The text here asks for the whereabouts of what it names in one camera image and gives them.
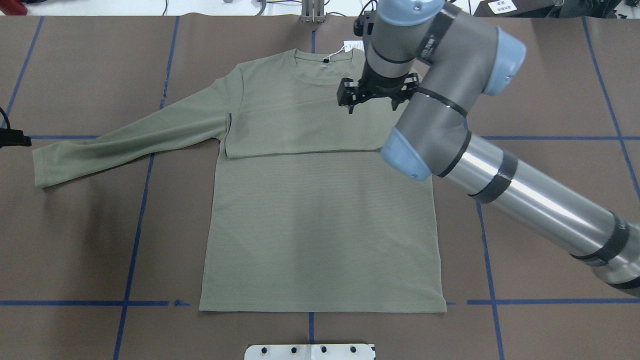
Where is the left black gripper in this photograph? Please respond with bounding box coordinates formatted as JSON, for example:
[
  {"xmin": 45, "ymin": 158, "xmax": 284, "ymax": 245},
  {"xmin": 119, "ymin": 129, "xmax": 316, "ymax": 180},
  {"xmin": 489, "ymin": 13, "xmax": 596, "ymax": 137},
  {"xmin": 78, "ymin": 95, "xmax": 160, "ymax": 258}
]
[{"xmin": 0, "ymin": 128, "xmax": 32, "ymax": 148}]

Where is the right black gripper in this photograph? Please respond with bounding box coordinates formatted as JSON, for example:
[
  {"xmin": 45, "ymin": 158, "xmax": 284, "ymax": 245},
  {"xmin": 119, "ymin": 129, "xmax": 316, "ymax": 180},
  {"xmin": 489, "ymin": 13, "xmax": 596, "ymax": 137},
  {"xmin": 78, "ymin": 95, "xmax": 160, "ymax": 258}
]
[{"xmin": 336, "ymin": 61, "xmax": 419, "ymax": 115}]

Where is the olive green long-sleeve shirt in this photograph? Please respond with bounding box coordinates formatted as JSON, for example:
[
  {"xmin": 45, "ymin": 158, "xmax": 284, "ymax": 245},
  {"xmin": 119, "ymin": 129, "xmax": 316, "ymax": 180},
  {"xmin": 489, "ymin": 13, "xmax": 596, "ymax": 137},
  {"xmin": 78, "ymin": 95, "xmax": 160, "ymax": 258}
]
[{"xmin": 32, "ymin": 48, "xmax": 447, "ymax": 313}]

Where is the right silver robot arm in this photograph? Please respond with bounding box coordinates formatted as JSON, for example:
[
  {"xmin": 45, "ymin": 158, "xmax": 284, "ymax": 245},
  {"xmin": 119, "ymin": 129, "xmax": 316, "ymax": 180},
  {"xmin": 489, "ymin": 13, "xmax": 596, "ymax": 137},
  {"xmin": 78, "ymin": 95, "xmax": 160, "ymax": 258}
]
[{"xmin": 336, "ymin": 0, "xmax": 639, "ymax": 298}]

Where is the white clothing price tag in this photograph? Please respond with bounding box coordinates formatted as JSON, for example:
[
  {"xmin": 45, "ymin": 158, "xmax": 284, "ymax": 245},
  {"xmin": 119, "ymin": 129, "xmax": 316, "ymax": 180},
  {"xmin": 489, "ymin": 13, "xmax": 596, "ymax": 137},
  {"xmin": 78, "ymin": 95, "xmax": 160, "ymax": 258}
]
[{"xmin": 322, "ymin": 39, "xmax": 366, "ymax": 64}]

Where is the red cylindrical bottle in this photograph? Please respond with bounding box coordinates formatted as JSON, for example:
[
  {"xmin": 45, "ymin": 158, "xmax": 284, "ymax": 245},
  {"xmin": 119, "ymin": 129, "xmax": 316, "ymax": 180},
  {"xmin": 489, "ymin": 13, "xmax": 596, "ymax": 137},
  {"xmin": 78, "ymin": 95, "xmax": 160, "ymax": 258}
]
[{"xmin": 0, "ymin": 0, "xmax": 28, "ymax": 16}]

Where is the black labelled box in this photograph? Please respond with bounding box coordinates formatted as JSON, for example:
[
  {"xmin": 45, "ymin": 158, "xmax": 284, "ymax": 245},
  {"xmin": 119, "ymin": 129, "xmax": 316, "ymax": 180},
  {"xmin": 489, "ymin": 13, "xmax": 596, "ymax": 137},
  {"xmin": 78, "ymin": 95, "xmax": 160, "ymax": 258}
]
[{"xmin": 472, "ymin": 0, "xmax": 556, "ymax": 18}]

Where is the aluminium frame post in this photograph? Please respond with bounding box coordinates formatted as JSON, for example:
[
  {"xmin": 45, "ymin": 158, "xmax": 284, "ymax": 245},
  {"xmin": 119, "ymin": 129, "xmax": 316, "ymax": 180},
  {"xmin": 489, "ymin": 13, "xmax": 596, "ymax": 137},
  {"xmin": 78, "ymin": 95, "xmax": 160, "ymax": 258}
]
[{"xmin": 300, "ymin": 0, "xmax": 326, "ymax": 24}]

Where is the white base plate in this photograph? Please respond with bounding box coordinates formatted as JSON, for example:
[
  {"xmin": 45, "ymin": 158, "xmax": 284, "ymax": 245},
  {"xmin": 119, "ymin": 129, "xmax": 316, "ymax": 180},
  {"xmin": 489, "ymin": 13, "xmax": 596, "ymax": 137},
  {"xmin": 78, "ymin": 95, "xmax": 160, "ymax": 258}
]
[{"xmin": 244, "ymin": 343, "xmax": 377, "ymax": 360}]

